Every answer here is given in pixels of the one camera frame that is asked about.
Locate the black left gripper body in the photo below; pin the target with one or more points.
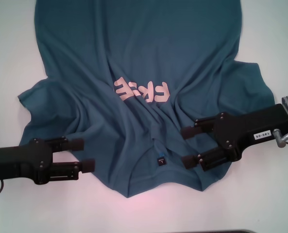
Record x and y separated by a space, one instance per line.
17 162

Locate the teal t-shirt with FREE print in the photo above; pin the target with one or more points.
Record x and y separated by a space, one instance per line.
134 48

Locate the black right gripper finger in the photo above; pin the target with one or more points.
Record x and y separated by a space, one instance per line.
190 132
190 162

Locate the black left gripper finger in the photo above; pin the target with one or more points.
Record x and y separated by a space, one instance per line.
88 165
75 144

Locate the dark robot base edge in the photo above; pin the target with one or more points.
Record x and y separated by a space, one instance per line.
226 231

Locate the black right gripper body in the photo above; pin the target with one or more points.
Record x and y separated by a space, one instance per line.
245 128

